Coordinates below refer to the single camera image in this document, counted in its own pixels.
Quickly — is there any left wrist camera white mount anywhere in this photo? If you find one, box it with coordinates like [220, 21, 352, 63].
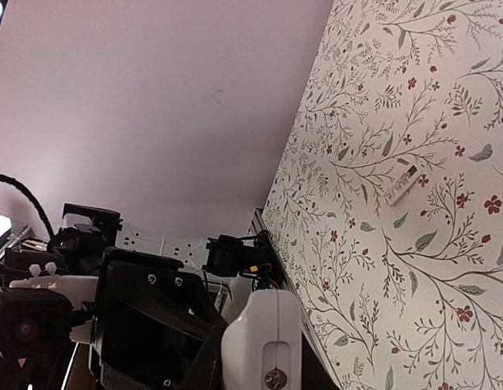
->
[0, 262, 98, 361]

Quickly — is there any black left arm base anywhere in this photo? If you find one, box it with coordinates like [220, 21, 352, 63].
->
[202, 235, 279, 289]

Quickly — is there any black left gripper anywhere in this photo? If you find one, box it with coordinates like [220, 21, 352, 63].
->
[89, 247, 228, 389]

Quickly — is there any white battery cover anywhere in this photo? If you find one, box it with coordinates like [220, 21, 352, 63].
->
[384, 157, 422, 206]

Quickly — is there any aluminium table edge rail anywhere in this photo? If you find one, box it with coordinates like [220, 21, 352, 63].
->
[249, 208, 296, 293]

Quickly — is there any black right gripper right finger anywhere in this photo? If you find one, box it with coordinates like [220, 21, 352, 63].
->
[301, 331, 339, 390]

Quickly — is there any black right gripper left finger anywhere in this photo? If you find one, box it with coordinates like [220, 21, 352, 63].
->
[181, 324, 227, 390]

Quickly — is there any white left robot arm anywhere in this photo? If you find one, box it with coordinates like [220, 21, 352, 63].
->
[0, 204, 227, 389]

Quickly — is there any floral patterned table mat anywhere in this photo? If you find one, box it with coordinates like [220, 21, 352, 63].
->
[262, 1, 503, 389]

